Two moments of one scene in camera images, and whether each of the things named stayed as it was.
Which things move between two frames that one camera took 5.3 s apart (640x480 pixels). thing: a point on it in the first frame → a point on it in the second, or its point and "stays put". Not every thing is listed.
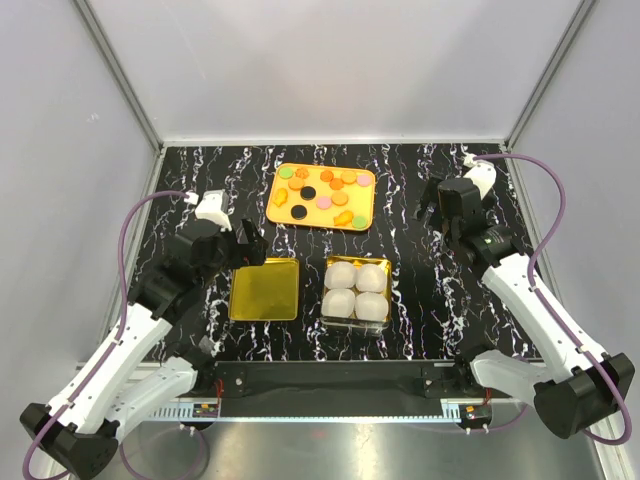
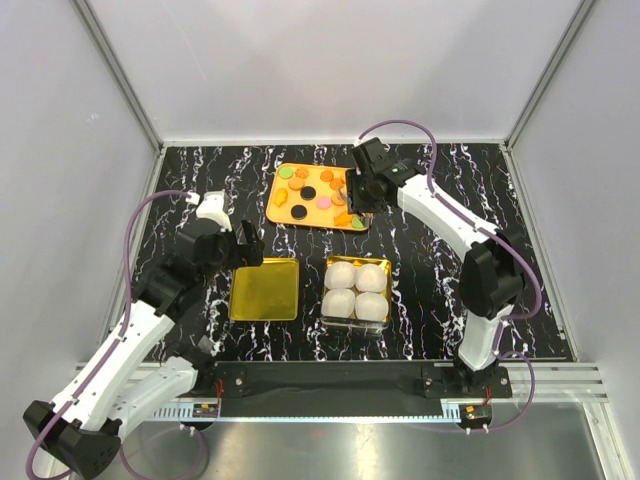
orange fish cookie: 344,219 stays put
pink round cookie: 323,202 stays put
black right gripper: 431,194 → 353,200
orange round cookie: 340,198 stays put
